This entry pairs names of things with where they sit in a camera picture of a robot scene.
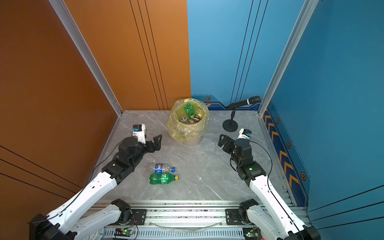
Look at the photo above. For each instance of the brown drink bottle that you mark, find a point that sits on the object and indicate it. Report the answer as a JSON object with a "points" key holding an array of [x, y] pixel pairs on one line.
{"points": [[194, 119]]}

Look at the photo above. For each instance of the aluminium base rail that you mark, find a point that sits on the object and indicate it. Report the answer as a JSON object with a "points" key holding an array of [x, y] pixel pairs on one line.
{"points": [[182, 220]]}

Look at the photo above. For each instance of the aluminium corner post right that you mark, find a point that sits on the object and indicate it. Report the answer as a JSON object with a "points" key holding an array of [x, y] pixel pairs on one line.
{"points": [[295, 36]]}

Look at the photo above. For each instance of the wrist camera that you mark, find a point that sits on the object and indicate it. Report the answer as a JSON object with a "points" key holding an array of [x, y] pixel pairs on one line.
{"points": [[139, 131], [245, 134]]}

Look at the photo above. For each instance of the green bottle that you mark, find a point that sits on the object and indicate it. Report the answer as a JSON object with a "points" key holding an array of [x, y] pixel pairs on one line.
{"points": [[163, 179], [189, 110]]}

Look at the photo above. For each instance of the black microphone stand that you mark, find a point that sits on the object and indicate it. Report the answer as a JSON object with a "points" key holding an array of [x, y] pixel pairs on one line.
{"points": [[230, 125]]}

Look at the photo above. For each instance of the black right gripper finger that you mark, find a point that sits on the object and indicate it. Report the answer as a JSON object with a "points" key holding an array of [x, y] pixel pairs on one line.
{"points": [[229, 148], [225, 141]]}

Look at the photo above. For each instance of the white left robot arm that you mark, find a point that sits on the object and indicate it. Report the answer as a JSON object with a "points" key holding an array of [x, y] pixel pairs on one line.
{"points": [[66, 222]]}

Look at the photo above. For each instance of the small pepsi bottle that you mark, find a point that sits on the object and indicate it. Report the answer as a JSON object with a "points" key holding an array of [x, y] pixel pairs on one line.
{"points": [[163, 169]]}

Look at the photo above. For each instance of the green circuit board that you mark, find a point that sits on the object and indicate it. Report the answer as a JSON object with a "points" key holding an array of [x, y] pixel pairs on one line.
{"points": [[250, 234], [124, 232]]}

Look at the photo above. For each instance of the aluminium corner post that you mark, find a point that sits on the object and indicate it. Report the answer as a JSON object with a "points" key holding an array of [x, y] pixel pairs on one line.
{"points": [[295, 36], [78, 39]]}

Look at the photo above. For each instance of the beige bin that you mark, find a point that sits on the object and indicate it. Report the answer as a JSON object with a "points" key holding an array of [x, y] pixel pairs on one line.
{"points": [[192, 134]]}

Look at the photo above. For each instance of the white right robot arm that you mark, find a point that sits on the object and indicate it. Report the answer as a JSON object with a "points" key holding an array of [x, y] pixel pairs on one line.
{"points": [[271, 215]]}

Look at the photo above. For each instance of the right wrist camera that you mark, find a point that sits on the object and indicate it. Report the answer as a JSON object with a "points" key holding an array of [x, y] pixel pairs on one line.
{"points": [[245, 134]]}

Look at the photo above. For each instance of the aluminium corner post left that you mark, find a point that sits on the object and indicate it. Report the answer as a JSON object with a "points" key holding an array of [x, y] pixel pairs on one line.
{"points": [[78, 39]]}

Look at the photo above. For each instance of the green circuit board left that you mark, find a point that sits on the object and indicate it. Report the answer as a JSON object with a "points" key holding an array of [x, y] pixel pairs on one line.
{"points": [[124, 232]]}

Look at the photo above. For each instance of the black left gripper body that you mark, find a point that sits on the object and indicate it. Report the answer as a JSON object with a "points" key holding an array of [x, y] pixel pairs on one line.
{"points": [[142, 150]]}

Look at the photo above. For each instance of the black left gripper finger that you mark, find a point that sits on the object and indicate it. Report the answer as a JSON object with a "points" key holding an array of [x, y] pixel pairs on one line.
{"points": [[157, 141], [152, 146]]}

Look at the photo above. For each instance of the yellow plastic bin liner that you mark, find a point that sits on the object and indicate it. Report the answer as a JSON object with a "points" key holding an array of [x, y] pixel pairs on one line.
{"points": [[173, 124]]}

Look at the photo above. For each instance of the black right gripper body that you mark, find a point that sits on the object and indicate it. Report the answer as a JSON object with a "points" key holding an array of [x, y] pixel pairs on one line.
{"points": [[237, 160]]}

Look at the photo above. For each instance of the green circuit board right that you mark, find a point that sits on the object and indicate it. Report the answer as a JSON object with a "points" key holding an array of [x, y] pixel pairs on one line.
{"points": [[250, 234]]}

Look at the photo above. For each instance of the black microphone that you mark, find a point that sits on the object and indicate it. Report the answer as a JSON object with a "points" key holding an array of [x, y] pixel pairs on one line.
{"points": [[250, 101]]}

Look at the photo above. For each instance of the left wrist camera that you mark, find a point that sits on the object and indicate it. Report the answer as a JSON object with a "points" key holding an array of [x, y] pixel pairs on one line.
{"points": [[139, 131]]}

